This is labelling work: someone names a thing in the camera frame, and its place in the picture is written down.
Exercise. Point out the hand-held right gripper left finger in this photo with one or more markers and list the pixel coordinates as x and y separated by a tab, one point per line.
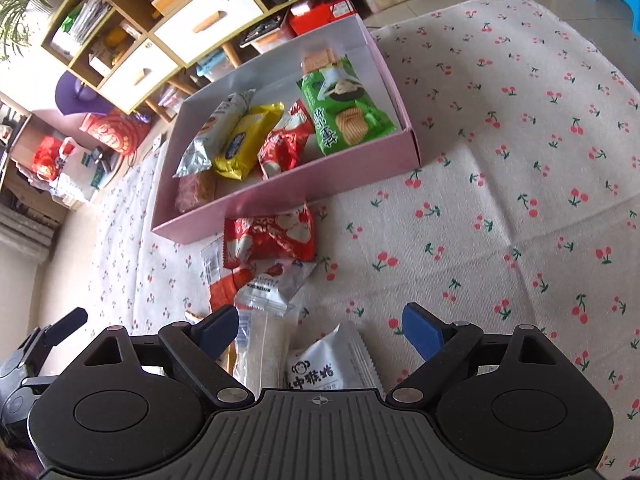
220	330

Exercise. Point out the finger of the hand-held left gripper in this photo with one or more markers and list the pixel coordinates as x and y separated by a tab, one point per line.
65	324

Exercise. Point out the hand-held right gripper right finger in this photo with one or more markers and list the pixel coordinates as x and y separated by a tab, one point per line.
422	330

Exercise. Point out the orange white snack packet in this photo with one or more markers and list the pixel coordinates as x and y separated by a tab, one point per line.
222	287

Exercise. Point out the clear white rice cake packet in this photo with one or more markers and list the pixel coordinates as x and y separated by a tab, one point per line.
265	350

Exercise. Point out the grey monkey print packet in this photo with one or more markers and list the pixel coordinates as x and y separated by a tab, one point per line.
320	365

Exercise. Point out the red snack packet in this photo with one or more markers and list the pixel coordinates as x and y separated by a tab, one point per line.
272	235
282	147

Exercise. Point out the clear pink cracker packet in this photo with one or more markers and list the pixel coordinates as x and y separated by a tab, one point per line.
195	190

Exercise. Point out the pink cardboard box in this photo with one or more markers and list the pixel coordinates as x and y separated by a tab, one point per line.
280	195

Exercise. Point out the yellow snack packet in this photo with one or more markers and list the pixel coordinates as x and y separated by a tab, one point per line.
247	140

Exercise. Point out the long silver biscuit packet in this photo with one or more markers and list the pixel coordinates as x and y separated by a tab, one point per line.
212	130

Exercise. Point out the green chip packet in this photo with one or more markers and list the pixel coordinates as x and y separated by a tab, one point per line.
345	115

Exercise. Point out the clear tan biscuit packet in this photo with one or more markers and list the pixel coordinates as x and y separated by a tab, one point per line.
317	60

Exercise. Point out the purple clothing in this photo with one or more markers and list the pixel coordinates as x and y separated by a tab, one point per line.
20	462

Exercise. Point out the cherry print cloth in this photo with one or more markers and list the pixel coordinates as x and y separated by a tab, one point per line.
475	210

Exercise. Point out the white shopping bag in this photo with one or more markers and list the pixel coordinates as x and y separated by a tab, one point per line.
85	175

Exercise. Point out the red plastic bag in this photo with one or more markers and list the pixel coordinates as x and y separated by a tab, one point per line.
50	157

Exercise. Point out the red cartoon face bag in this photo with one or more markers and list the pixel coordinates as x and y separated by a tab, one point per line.
115	132

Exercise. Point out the purple hat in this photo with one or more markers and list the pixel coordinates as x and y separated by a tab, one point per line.
80	95

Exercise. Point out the blue plastic container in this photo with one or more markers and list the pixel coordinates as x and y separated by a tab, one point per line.
215	66

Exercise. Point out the stack of shelf papers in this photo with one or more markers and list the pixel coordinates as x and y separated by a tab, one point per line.
82	22

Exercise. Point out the long wooden cabinet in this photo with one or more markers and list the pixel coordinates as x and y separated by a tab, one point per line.
135	30

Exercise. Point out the black keyboard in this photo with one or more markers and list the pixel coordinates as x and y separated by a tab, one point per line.
261	30

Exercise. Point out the green potted plant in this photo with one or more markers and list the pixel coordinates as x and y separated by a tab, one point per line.
20	15

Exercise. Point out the flat red box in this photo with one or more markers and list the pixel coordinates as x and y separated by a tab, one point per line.
322	15

